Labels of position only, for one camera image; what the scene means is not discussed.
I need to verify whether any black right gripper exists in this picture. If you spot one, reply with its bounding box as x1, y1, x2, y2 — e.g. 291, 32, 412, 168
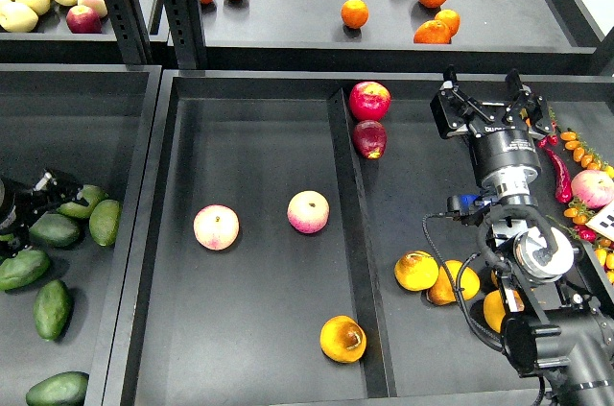
430, 65, 551, 188

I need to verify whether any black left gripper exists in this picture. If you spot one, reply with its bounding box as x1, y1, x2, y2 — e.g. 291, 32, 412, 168
1, 169, 83, 252

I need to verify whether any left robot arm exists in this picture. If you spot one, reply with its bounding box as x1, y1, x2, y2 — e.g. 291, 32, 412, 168
1, 169, 89, 259

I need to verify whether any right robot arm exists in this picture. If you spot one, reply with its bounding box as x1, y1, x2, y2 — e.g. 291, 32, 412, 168
430, 67, 613, 405

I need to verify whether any dark green avocado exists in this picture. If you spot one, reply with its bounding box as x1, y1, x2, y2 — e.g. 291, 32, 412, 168
29, 213, 81, 248

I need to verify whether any green avocado bottom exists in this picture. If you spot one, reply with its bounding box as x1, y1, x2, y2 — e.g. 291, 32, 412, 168
25, 371, 89, 406

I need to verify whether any yellow orange pear lying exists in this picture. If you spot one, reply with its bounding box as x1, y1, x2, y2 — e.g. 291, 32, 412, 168
426, 260, 481, 305

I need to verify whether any black upper right shelf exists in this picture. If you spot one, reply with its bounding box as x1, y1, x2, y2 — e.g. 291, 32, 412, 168
201, 0, 613, 75

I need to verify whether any orange front right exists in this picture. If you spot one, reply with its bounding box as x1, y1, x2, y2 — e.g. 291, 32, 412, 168
413, 19, 452, 44

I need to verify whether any orange right small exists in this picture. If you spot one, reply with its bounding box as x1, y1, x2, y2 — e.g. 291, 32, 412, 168
435, 9, 461, 37

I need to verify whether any black left tray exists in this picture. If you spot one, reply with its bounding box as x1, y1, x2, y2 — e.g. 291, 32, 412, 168
1, 64, 161, 405

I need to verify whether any black tray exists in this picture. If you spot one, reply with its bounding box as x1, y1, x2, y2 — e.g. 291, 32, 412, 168
103, 69, 614, 406
1, 64, 161, 405

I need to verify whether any cherry tomato bunch upper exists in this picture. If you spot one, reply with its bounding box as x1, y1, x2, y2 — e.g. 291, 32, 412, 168
537, 107, 558, 148

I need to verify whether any cherry tomato bunch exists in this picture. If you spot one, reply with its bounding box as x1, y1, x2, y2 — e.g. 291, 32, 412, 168
547, 197, 613, 284
537, 107, 558, 148

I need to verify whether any bright red apple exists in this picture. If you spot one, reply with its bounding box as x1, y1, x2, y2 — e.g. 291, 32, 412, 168
348, 81, 391, 121

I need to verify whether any orange cherry tomato vine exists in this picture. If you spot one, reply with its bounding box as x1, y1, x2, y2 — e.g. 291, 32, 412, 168
559, 130, 613, 179

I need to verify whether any dark red apple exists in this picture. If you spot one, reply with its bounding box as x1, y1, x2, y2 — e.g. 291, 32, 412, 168
351, 120, 388, 159

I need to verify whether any red chili pepper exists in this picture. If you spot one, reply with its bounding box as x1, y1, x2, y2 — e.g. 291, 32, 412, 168
538, 137, 573, 203

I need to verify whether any orange centre shelf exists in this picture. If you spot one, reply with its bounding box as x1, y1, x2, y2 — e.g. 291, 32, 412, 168
341, 0, 369, 30

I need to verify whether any pink apple right tray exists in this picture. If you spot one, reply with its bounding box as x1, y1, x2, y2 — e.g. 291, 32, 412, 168
571, 170, 613, 209

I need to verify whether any cherry tomato bunch lower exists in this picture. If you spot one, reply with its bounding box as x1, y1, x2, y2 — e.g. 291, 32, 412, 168
547, 197, 613, 284

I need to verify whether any pink apple left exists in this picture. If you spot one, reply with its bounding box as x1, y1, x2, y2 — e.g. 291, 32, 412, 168
193, 204, 240, 251

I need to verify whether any pink apple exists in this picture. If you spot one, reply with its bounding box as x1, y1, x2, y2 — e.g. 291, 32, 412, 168
193, 204, 240, 251
287, 190, 329, 234

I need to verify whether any red apple on shelf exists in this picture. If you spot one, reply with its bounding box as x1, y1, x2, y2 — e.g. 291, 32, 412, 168
66, 5, 102, 34

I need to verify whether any pale yellow apple front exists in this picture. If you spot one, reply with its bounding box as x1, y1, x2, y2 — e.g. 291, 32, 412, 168
0, 2, 38, 33

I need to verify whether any white marker tag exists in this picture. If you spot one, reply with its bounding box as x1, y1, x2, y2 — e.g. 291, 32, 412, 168
586, 202, 614, 241

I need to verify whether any pink peach on shelf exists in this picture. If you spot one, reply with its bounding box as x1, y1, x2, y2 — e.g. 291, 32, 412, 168
78, 0, 107, 18

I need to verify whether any pink apple centre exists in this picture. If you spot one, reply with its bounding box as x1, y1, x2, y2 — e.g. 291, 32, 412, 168
287, 190, 329, 234

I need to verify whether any black centre tray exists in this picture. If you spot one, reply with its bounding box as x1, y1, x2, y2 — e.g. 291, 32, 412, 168
103, 69, 614, 406

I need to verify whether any black tray divider centre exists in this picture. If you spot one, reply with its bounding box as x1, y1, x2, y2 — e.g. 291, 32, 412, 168
327, 89, 396, 398

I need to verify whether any black perforated post left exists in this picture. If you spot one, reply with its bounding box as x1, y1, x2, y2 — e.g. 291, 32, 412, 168
105, 0, 153, 65

